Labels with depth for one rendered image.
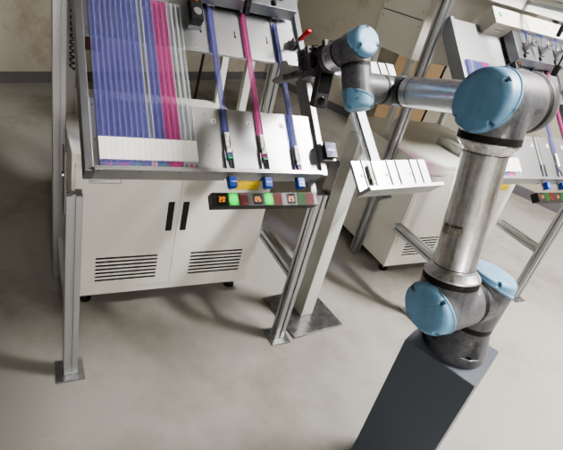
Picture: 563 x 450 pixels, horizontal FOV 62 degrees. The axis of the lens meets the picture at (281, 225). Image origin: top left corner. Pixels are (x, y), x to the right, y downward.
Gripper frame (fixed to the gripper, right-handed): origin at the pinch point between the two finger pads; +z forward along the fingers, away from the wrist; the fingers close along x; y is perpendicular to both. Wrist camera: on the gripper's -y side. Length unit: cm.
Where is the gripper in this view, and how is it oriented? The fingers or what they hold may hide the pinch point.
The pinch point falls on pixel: (294, 86)
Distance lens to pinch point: 148.7
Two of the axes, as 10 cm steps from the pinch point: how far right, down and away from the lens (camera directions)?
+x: -8.8, 0.4, -4.8
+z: -4.8, 0.0, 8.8
